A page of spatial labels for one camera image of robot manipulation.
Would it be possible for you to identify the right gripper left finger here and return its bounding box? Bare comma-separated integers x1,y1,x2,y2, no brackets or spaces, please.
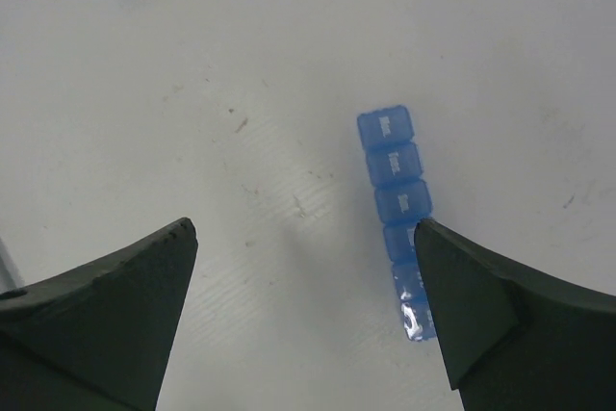
1,218,197,410

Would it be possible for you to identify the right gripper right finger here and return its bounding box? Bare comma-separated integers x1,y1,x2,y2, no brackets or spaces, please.
415,218,615,410

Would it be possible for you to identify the blue weekly pill organizer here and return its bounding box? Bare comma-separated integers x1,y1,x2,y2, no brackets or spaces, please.
357,105,436,342

